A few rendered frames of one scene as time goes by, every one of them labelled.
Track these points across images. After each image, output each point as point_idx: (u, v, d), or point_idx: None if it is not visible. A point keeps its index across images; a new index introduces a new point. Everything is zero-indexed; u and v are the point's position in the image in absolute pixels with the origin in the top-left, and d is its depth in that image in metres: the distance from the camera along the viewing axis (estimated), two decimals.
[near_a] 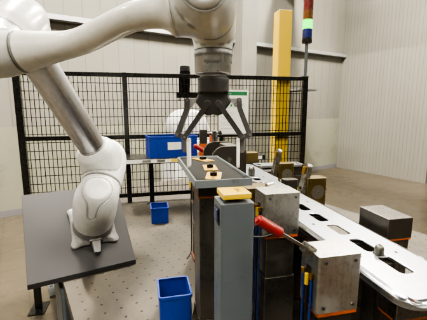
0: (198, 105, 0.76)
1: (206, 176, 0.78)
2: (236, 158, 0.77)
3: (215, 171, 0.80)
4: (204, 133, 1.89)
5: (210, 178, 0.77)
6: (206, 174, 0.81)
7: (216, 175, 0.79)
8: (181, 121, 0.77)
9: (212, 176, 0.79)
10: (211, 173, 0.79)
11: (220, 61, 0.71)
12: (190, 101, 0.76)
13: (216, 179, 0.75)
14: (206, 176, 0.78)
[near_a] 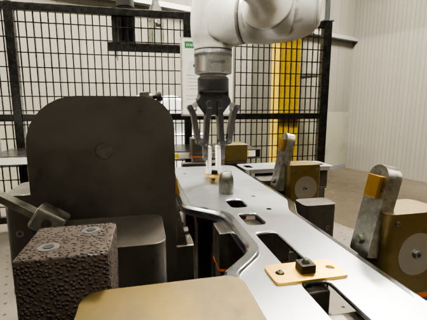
0: (199, 105, 0.75)
1: (208, 175, 0.77)
2: (217, 165, 0.78)
3: (214, 170, 0.80)
4: None
5: (213, 176, 0.76)
6: (205, 173, 0.80)
7: (216, 173, 0.79)
8: (196, 129, 0.76)
9: (213, 174, 0.78)
10: (212, 172, 0.79)
11: (224, 61, 0.72)
12: (192, 106, 0.75)
13: None
14: (208, 175, 0.77)
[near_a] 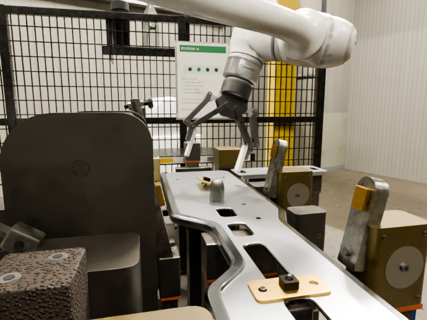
0: (217, 103, 0.77)
1: (201, 180, 0.77)
2: (239, 163, 0.79)
3: (208, 178, 0.79)
4: None
5: (206, 181, 0.76)
6: (198, 178, 0.80)
7: (210, 181, 0.78)
8: (196, 110, 0.76)
9: (206, 181, 0.78)
10: (206, 178, 0.78)
11: (254, 70, 0.75)
12: (211, 96, 0.77)
13: None
14: (201, 180, 0.77)
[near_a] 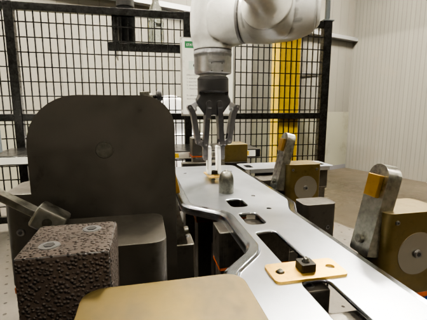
0: (199, 105, 0.75)
1: (208, 175, 0.77)
2: (217, 165, 0.78)
3: (214, 170, 0.80)
4: None
5: (213, 176, 0.76)
6: (205, 173, 0.80)
7: (216, 173, 0.79)
8: (196, 129, 0.76)
9: (213, 174, 0.78)
10: (212, 172, 0.79)
11: (224, 61, 0.72)
12: (192, 106, 0.75)
13: None
14: (208, 175, 0.77)
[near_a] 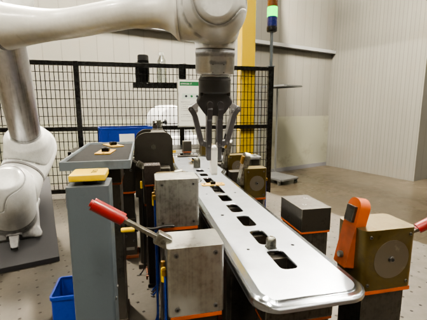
0: (199, 106, 0.74)
1: (190, 159, 1.56)
2: (214, 166, 0.78)
3: (194, 158, 1.59)
4: None
5: (192, 159, 1.55)
6: (189, 158, 1.59)
7: None
8: (198, 130, 0.75)
9: (192, 160, 1.57)
10: (192, 159, 1.57)
11: (226, 63, 0.69)
12: (194, 108, 0.74)
13: None
14: (190, 159, 1.56)
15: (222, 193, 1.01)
